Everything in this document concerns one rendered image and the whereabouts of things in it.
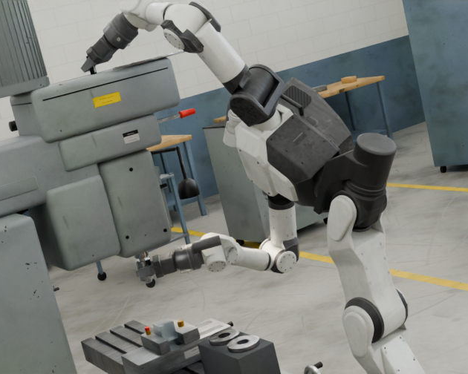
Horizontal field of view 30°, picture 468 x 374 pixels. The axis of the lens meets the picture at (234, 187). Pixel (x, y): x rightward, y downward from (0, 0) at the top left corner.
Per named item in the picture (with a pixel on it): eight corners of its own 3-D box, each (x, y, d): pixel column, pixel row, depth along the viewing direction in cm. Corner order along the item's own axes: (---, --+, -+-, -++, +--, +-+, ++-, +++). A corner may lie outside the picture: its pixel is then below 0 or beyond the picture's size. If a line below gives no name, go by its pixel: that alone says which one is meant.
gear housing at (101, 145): (134, 142, 298) (125, 114, 296) (165, 143, 276) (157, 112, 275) (41, 171, 282) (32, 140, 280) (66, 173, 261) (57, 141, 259)
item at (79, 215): (95, 245, 292) (74, 170, 288) (124, 253, 271) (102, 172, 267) (41, 263, 284) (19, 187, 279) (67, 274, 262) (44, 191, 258)
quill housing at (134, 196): (150, 236, 300) (126, 145, 294) (177, 242, 282) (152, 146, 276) (99, 254, 291) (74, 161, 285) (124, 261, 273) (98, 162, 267)
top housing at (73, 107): (150, 107, 301) (138, 61, 298) (185, 105, 278) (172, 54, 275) (19, 144, 279) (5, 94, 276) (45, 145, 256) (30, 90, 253)
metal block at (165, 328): (169, 334, 294) (166, 317, 293) (177, 338, 289) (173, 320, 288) (156, 340, 292) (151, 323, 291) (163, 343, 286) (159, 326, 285)
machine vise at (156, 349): (215, 335, 308) (207, 306, 306) (236, 344, 295) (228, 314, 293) (125, 375, 292) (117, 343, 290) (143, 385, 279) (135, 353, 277)
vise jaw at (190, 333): (180, 329, 301) (177, 318, 300) (200, 338, 288) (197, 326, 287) (165, 336, 298) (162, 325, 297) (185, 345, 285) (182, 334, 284)
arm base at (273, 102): (293, 93, 264) (261, 96, 271) (274, 60, 257) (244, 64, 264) (273, 127, 255) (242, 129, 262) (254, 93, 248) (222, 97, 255)
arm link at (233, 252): (196, 242, 293) (229, 248, 301) (201, 263, 288) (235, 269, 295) (206, 230, 290) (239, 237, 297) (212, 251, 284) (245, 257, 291)
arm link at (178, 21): (135, 17, 257) (168, 21, 241) (159, -7, 259) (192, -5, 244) (157, 44, 263) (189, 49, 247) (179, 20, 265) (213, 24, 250)
